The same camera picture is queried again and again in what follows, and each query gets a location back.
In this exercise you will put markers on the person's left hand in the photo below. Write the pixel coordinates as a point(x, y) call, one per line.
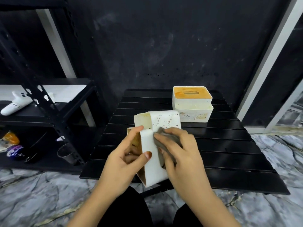
point(118, 167)

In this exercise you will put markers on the person's right hand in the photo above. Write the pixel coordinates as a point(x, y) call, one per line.
point(187, 167)

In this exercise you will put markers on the grey cleaning cloth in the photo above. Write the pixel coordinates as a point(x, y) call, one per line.
point(163, 141)

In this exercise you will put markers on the person's black trousers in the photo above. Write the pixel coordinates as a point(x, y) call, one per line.
point(132, 210)

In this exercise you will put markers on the grey metal cup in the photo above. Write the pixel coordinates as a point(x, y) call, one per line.
point(67, 154)

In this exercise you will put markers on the black metal shelf rack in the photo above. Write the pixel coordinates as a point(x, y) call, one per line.
point(53, 118)

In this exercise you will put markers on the white board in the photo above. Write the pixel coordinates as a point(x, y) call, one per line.
point(68, 93)

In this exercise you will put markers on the orange snack packet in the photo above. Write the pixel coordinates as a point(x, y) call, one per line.
point(11, 138)

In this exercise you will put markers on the white handheld controller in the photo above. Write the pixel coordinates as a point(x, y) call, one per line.
point(14, 106)

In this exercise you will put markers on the black table leg frame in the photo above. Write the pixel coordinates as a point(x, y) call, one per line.
point(153, 190)

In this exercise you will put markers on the white door frame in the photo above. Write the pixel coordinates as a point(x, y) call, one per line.
point(267, 61)

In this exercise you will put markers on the white frame post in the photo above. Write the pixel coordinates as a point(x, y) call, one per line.
point(56, 44)

